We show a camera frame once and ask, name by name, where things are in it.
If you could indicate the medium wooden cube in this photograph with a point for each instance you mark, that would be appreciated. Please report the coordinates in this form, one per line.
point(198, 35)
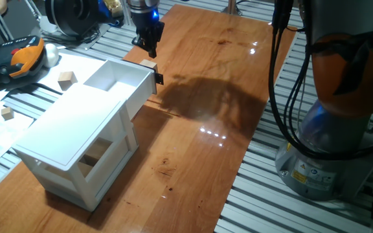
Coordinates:
point(66, 80)

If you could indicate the large pale wooden cube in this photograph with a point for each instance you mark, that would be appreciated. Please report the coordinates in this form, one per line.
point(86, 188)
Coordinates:
point(150, 64)

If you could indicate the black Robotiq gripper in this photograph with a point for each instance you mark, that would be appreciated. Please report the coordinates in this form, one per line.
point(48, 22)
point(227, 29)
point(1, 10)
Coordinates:
point(147, 24)

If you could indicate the aluminium frame post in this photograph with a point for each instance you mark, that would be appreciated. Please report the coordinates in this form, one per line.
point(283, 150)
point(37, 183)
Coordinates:
point(126, 13)
point(232, 6)

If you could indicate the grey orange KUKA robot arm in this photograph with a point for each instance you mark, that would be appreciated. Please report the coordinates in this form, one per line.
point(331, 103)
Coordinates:
point(329, 136)

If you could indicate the small wooden cube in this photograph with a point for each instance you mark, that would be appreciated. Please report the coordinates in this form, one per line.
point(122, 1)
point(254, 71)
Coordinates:
point(7, 113)

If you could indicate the black round reel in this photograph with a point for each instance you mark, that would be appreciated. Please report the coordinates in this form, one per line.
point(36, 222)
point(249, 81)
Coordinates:
point(71, 16)

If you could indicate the orange black teach pendant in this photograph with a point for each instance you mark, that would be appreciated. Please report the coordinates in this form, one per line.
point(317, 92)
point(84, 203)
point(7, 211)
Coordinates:
point(11, 61)

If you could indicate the white paper sheet under cubes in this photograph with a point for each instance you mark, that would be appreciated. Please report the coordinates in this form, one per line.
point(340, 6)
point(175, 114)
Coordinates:
point(86, 64)

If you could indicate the blue cloth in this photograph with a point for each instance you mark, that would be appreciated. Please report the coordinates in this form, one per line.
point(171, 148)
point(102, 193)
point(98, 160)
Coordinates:
point(102, 13)

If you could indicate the white two-drawer cabinet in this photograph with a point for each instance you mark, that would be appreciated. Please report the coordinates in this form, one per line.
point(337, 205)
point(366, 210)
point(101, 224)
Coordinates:
point(66, 126)

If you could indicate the white rounded mouse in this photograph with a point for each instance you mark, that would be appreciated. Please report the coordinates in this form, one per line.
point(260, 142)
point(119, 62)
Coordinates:
point(51, 55)

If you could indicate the gold foil object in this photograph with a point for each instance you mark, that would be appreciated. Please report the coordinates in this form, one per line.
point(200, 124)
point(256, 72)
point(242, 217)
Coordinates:
point(113, 7)

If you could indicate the glossy brown wooden board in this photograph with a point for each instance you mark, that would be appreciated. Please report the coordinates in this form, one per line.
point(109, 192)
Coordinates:
point(189, 181)

